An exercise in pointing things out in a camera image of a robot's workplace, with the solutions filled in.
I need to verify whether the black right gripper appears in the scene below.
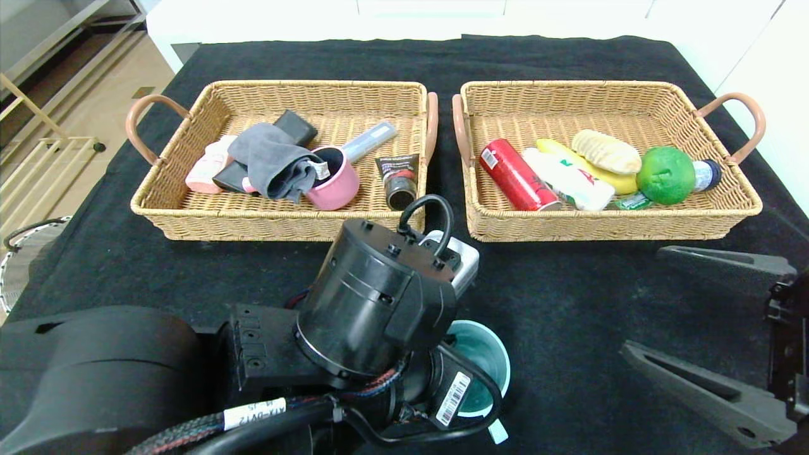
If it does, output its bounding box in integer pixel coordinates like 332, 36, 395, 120
619, 245, 809, 455

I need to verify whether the green lime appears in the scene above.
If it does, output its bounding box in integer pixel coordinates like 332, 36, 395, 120
636, 146, 696, 205

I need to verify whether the striped bread loaf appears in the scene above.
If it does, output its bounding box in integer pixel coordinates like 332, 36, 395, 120
571, 129, 643, 176

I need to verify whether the light blue mug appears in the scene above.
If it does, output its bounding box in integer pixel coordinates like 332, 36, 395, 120
446, 319, 511, 445

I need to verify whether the red soda can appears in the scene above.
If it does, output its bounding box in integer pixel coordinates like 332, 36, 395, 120
478, 139, 564, 212

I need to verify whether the pink saucepan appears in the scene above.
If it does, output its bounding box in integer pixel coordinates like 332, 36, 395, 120
242, 145, 361, 212

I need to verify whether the grey towel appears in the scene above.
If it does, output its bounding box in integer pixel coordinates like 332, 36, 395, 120
228, 123, 331, 204

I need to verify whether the black tablecloth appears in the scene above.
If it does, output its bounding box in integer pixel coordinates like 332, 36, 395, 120
0, 35, 809, 455

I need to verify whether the small green packet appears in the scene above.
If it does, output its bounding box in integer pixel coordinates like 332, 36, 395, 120
607, 191, 655, 211

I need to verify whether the clear bottle with dark cap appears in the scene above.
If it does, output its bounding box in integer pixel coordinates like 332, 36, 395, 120
692, 159, 722, 192

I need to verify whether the yellow banana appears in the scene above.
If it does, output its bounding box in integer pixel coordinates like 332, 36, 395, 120
536, 138, 639, 195

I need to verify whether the white yogurt drink bottle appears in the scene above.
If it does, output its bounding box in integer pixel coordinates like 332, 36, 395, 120
521, 147, 616, 211

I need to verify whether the black cosmetic tube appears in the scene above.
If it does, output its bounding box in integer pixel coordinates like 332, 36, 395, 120
375, 154, 420, 212

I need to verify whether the clear blue plastic case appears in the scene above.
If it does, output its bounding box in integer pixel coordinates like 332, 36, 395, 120
341, 121, 398, 164

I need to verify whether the black leather case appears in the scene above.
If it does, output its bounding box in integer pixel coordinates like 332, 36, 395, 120
212, 109, 319, 194

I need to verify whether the small pink bottle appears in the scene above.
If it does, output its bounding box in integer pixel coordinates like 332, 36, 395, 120
185, 135, 238, 194

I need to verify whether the grey metal shelf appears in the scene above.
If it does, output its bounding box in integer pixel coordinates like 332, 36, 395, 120
0, 0, 149, 89

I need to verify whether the light wooden rack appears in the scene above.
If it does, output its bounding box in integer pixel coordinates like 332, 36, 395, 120
0, 73, 105, 228

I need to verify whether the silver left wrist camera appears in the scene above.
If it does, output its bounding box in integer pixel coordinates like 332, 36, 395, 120
418, 231, 480, 298

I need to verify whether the wicker basket with pink handles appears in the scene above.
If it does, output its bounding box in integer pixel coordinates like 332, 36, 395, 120
125, 80, 439, 242
451, 80, 766, 242

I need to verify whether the black left camera cable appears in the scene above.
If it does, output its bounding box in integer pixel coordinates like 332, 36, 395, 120
126, 194, 506, 455

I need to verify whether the round wire mesh object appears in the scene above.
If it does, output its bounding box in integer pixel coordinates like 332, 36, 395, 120
0, 217, 71, 317

